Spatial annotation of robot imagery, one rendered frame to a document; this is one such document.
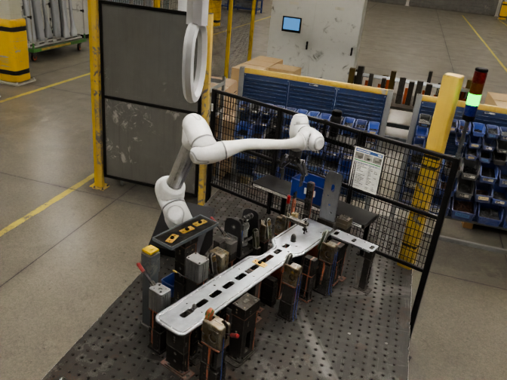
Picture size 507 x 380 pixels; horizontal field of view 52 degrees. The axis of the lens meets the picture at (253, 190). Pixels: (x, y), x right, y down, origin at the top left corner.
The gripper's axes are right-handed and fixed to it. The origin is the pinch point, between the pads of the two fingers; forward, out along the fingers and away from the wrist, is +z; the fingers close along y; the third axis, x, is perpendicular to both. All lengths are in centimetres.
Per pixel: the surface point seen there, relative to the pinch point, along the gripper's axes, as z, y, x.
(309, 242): 30.7, 22.2, -6.9
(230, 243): 23, -3, -52
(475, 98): -62, 79, 52
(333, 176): -0.1, 15.0, 26.3
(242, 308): 28, 33, -87
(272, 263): 31, 19, -42
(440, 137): -33, 64, 58
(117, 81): 8, -266, 93
